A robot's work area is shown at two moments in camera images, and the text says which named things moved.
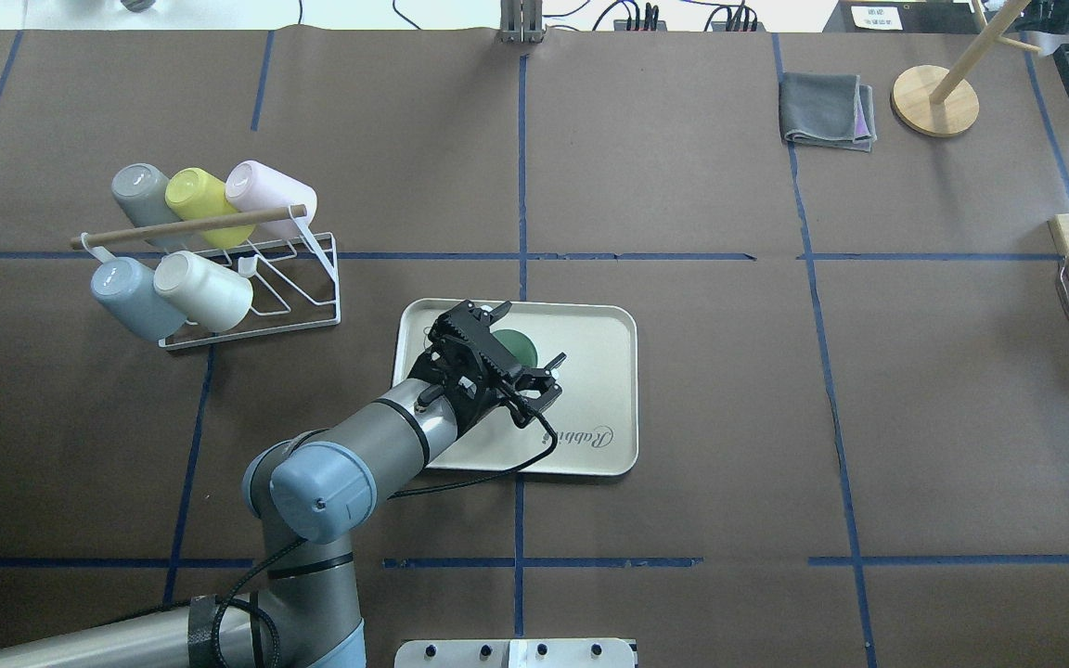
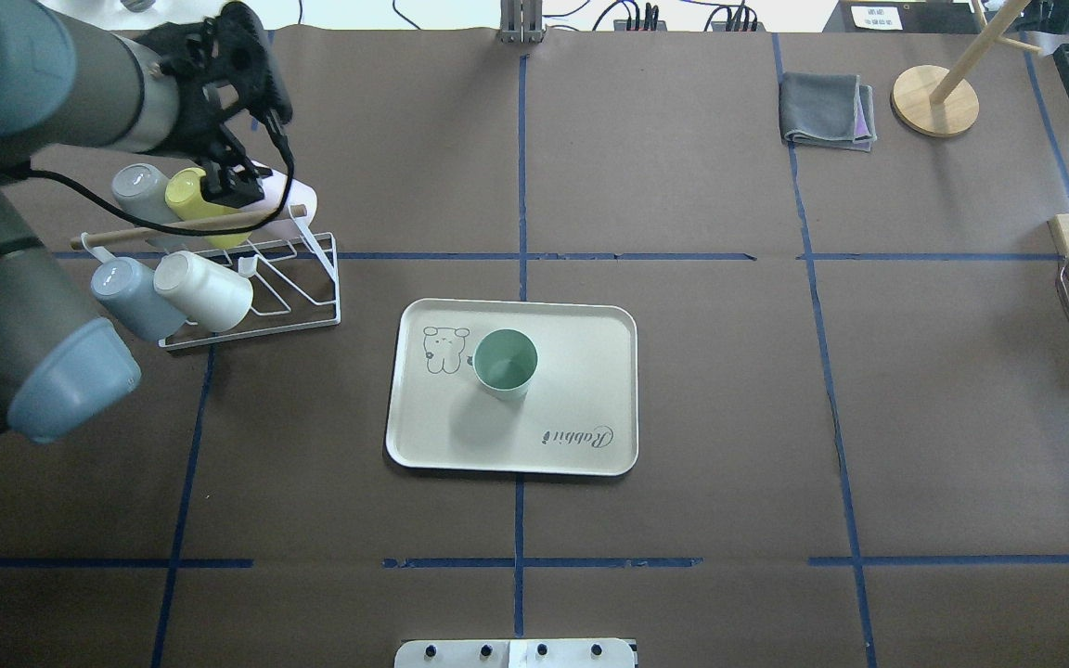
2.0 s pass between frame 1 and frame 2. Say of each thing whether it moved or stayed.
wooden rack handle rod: stayed
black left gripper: moved
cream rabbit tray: stayed
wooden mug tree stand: stayed
